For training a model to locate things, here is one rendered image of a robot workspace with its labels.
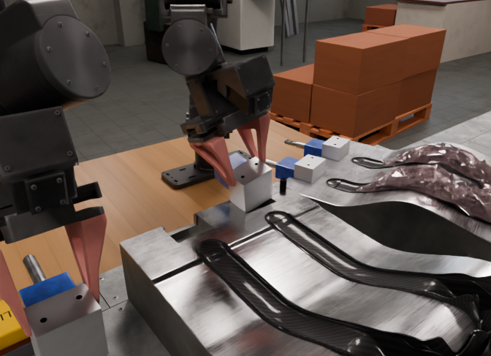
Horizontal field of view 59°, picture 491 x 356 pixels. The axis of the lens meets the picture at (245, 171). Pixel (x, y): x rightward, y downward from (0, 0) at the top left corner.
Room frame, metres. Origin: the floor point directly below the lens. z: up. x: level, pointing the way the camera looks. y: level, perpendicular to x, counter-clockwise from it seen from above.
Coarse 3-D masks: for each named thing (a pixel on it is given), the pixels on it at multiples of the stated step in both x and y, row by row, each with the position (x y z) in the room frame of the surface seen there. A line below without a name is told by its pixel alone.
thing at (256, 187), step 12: (240, 156) 0.57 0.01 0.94; (240, 168) 0.52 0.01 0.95; (252, 168) 0.52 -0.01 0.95; (264, 168) 0.52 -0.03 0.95; (240, 180) 0.50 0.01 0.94; (252, 180) 0.50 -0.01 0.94; (264, 180) 0.52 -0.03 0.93; (240, 192) 0.50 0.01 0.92; (252, 192) 0.50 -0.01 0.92; (264, 192) 0.52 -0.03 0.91; (240, 204) 0.51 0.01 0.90; (252, 204) 0.51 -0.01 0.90
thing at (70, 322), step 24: (24, 264) 0.34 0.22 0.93; (24, 288) 0.29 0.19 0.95; (48, 288) 0.29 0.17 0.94; (72, 288) 0.28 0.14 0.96; (48, 312) 0.25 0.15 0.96; (72, 312) 0.25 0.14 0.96; (96, 312) 0.26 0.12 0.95; (48, 336) 0.23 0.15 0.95; (72, 336) 0.24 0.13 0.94; (96, 336) 0.25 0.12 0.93
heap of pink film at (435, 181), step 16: (432, 144) 0.69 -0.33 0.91; (384, 160) 0.72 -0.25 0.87; (400, 160) 0.68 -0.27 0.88; (416, 160) 0.65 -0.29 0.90; (432, 160) 0.64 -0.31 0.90; (448, 160) 0.63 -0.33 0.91; (464, 160) 0.62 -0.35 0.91; (480, 160) 0.65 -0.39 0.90; (384, 176) 0.60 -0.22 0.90; (400, 176) 0.58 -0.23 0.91; (416, 176) 0.56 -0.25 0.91; (432, 176) 0.54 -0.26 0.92; (448, 176) 0.54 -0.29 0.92; (480, 176) 0.60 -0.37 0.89; (432, 192) 0.54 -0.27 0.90; (448, 192) 0.53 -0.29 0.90; (464, 192) 0.52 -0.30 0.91; (480, 192) 0.53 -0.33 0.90; (464, 208) 0.51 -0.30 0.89; (480, 208) 0.51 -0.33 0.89
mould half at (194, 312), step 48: (288, 192) 0.56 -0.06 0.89; (144, 240) 0.44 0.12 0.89; (192, 240) 0.44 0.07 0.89; (240, 240) 0.44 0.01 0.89; (288, 240) 0.44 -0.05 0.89; (336, 240) 0.45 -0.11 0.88; (144, 288) 0.38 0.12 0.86; (192, 288) 0.36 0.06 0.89; (288, 288) 0.36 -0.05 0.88; (336, 288) 0.35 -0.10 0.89; (384, 288) 0.33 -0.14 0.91; (192, 336) 0.30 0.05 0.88; (240, 336) 0.29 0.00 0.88; (288, 336) 0.28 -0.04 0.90; (432, 336) 0.25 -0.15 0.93
